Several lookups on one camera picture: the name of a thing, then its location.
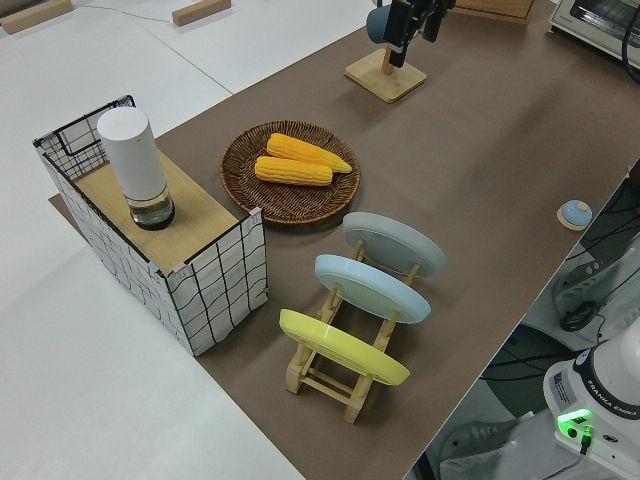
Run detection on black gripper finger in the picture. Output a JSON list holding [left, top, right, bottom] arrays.
[[421, 0, 445, 43], [388, 0, 410, 68]]

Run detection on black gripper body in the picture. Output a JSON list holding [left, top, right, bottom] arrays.
[[407, 0, 457, 31]]

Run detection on dark blue mug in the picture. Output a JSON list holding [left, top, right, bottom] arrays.
[[365, 3, 396, 46]]

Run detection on wooden mug tree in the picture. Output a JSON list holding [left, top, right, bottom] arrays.
[[343, 0, 428, 105]]

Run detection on brown table mat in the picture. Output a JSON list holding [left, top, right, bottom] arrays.
[[48, 0, 640, 480]]

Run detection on yellow corn cob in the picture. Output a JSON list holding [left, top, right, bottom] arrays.
[[266, 132, 354, 175], [254, 156, 335, 188]]

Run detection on beige toaster oven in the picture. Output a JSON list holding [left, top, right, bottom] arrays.
[[549, 0, 640, 64]]

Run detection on wooden block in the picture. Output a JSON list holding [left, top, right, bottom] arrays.
[[0, 0, 73, 35], [171, 0, 234, 27]]

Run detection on brown wicker basket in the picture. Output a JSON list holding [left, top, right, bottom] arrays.
[[220, 120, 362, 226]]

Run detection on grey plate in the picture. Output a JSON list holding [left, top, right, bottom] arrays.
[[342, 211, 448, 279]]

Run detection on small blue cup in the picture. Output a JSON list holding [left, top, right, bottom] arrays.
[[556, 199, 594, 231]]

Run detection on light blue plate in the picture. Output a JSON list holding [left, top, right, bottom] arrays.
[[314, 254, 432, 326]]

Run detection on white cylinder bottle clear base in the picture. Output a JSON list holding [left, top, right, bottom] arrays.
[[96, 110, 176, 232]]

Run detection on yellow plate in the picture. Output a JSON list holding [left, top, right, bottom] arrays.
[[278, 308, 411, 386]]

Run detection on wooden plate rack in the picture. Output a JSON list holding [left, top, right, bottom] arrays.
[[284, 239, 421, 425]]

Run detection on thin black cable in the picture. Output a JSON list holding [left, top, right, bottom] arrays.
[[619, 0, 640, 86]]

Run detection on thin grey wire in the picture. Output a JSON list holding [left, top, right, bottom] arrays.
[[69, 0, 174, 24]]

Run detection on wire grid box wooden shelf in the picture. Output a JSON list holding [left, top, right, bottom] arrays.
[[32, 94, 270, 357]]

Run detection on black coiled cable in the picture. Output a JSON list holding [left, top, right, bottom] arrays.
[[558, 298, 609, 334]]

